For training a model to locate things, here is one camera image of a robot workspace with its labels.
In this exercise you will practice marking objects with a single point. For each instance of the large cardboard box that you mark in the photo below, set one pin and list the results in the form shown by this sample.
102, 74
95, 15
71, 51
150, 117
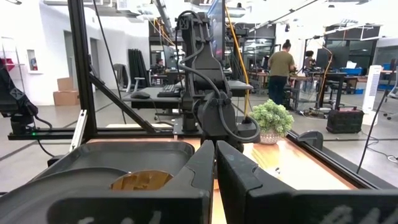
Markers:
66, 98

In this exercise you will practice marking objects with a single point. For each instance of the black table end rail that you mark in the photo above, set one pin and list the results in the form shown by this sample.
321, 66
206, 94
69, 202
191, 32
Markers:
46, 133

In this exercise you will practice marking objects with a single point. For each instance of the black desk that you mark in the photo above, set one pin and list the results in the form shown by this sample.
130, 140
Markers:
149, 101

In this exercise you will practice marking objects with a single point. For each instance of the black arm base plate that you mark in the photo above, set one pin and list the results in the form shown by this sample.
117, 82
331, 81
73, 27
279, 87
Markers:
182, 129

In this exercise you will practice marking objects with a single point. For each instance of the black diagonal frame brace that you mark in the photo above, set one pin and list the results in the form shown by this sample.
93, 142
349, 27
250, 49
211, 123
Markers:
121, 104

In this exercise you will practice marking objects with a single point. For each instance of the thin black slanted pole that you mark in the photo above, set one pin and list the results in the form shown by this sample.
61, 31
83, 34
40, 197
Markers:
374, 121

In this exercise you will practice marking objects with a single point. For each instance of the grey office chair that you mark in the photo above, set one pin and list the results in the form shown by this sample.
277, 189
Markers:
122, 76

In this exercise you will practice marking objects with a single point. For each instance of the black device on rail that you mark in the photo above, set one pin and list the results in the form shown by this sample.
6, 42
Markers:
14, 99

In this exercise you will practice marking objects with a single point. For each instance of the black rail corner bracket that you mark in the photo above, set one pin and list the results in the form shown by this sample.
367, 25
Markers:
311, 138

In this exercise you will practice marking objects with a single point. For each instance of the wall fire extinguisher cabinet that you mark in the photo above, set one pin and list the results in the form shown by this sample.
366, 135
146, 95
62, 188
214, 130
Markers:
32, 62

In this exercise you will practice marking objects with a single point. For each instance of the small cardboard box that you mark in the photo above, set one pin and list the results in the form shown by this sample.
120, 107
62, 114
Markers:
65, 84

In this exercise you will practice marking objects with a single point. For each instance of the green plant in white pot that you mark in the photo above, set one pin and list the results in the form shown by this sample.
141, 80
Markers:
273, 119

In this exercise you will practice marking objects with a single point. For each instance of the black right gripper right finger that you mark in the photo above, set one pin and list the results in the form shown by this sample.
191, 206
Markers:
280, 208

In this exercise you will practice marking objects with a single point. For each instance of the black keyboard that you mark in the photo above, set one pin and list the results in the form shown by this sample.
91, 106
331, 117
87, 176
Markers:
168, 91

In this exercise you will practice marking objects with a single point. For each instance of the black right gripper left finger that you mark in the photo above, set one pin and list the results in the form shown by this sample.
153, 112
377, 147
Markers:
140, 205

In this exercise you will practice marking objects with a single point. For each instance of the white tower fan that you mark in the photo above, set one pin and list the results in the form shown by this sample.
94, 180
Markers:
372, 91

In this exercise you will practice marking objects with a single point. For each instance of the black computer mouse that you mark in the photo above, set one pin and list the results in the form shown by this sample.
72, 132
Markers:
140, 95

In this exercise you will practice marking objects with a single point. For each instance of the black table side rail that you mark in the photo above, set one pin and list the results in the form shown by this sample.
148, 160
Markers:
335, 166

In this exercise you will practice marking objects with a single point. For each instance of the brown wooden cup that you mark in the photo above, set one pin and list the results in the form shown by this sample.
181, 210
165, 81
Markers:
141, 181

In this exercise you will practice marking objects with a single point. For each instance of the large black monitor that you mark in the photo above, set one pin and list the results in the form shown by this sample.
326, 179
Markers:
217, 28

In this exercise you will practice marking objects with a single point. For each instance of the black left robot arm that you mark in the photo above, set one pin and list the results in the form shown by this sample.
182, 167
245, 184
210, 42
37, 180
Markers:
206, 77

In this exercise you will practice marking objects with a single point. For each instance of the black background monitor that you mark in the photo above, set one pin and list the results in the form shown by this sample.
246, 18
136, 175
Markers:
340, 56

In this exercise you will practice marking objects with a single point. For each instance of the person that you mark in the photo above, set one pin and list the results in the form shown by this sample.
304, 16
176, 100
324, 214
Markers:
280, 71
308, 60
159, 67

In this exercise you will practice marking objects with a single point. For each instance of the black crate with red trim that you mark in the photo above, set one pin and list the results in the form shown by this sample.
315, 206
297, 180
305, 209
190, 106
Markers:
344, 121

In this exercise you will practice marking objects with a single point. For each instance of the blue storage bin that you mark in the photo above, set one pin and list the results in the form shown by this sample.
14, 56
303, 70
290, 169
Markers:
353, 71

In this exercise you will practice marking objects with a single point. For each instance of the silver aluminium extrusion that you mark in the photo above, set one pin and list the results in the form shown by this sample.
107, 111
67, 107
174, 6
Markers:
77, 133

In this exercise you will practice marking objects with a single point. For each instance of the black upright frame post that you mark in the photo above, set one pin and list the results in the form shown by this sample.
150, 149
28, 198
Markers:
81, 68

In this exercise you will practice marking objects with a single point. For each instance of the grey plate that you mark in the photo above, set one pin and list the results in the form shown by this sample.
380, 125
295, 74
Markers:
62, 183

